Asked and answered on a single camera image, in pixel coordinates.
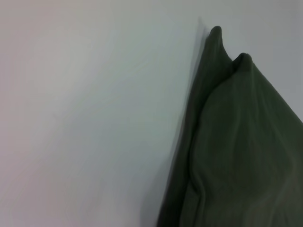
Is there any dark green FREE t-shirt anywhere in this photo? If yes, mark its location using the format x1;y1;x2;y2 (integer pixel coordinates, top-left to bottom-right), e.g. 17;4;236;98
156;25;303;227

